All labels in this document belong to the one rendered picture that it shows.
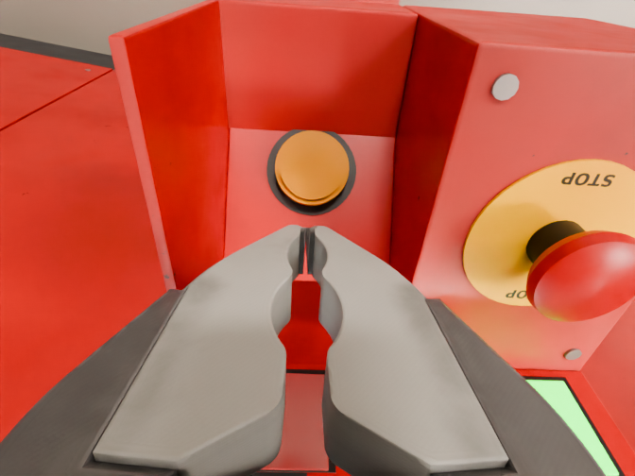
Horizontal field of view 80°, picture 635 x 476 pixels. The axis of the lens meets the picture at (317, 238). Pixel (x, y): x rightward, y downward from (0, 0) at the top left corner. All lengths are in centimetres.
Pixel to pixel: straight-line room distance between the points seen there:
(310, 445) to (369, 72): 17
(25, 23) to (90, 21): 13
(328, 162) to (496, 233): 9
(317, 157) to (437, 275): 8
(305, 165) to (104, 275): 22
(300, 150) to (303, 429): 13
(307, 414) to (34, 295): 24
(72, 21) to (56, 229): 67
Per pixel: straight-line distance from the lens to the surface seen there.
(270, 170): 21
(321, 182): 20
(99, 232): 41
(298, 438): 19
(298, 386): 20
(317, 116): 21
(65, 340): 32
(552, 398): 24
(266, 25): 20
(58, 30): 105
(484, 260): 17
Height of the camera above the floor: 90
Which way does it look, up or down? 54 degrees down
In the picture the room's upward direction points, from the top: 179 degrees clockwise
